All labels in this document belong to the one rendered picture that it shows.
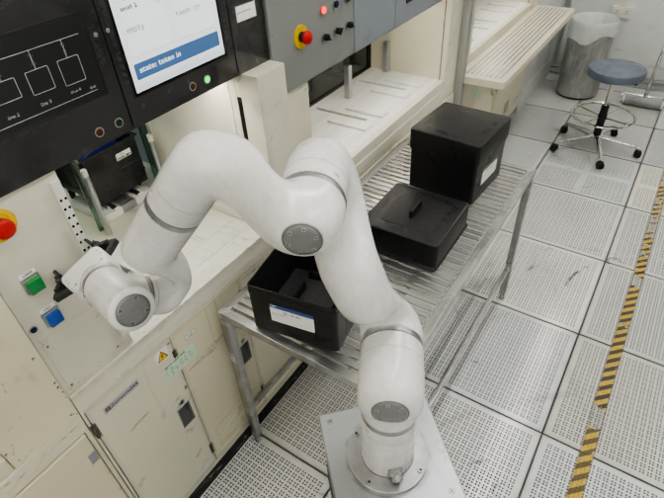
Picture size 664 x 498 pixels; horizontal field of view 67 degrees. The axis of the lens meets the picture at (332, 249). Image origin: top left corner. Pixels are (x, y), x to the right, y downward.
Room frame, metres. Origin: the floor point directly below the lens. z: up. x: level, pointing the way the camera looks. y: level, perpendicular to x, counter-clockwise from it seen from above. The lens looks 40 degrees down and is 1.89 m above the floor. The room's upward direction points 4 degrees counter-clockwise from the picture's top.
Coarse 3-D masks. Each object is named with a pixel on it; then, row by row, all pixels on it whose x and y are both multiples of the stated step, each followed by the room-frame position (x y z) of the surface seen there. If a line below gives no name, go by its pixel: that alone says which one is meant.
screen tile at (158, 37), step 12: (132, 0) 1.12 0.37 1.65; (144, 0) 1.14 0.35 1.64; (120, 12) 1.09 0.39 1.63; (132, 12) 1.11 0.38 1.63; (144, 12) 1.14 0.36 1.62; (156, 12) 1.16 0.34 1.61; (168, 24) 1.18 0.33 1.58; (132, 36) 1.10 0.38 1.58; (144, 36) 1.12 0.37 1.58; (156, 36) 1.15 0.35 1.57; (168, 36) 1.17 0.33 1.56; (132, 48) 1.09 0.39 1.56; (144, 48) 1.12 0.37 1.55; (156, 48) 1.14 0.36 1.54
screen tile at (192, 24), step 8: (176, 0) 1.21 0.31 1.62; (184, 0) 1.23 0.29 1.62; (192, 0) 1.25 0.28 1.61; (208, 0) 1.29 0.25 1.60; (208, 8) 1.28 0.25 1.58; (192, 16) 1.24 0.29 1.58; (200, 16) 1.26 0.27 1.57; (208, 16) 1.28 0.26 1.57; (176, 24) 1.20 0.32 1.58; (184, 24) 1.22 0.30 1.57; (192, 24) 1.23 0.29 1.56; (200, 24) 1.25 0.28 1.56; (208, 24) 1.28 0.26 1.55; (184, 32) 1.21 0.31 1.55; (192, 32) 1.23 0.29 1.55
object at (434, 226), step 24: (408, 192) 1.53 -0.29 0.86; (384, 216) 1.39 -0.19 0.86; (408, 216) 1.38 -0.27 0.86; (432, 216) 1.37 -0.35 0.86; (456, 216) 1.37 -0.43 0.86; (384, 240) 1.32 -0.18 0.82; (408, 240) 1.27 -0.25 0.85; (432, 240) 1.25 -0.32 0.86; (456, 240) 1.36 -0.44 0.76; (432, 264) 1.22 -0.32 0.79
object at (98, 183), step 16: (128, 144) 1.59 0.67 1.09; (96, 160) 1.48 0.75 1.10; (112, 160) 1.52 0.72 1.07; (128, 160) 1.57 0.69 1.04; (64, 176) 1.52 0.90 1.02; (96, 176) 1.46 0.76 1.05; (112, 176) 1.51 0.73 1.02; (128, 176) 1.55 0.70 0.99; (144, 176) 1.60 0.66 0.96; (80, 192) 1.49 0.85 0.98; (96, 192) 1.45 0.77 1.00; (112, 192) 1.49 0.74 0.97
